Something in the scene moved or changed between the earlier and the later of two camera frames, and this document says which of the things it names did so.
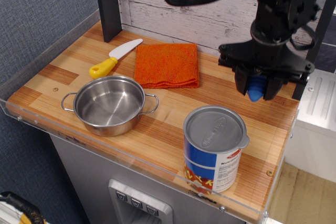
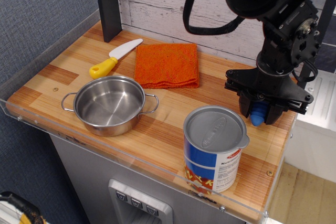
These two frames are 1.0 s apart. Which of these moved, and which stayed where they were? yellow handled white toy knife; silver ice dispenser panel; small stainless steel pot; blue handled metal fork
Moved: blue handled metal fork
Stayed: small stainless steel pot; silver ice dispenser panel; yellow handled white toy knife
